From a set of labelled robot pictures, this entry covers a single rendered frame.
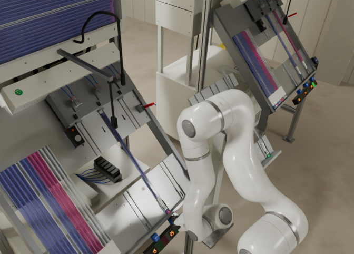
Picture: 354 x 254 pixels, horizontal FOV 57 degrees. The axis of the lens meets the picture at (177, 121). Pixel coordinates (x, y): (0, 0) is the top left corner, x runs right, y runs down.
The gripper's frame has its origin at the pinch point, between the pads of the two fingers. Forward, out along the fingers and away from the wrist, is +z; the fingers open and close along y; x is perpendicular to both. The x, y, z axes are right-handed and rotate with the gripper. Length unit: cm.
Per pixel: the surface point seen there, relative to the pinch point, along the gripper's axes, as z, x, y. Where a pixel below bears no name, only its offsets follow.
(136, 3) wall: 239, 184, 269
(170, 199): 2.5, 6.8, 4.7
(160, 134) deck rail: 2.2, 32.7, 19.0
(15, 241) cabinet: 40, 29, -47
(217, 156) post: 9.6, 4.3, 47.1
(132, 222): 2.5, 10.9, -15.4
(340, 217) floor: 14, -90, 115
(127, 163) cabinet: 38.1, 27.0, 15.2
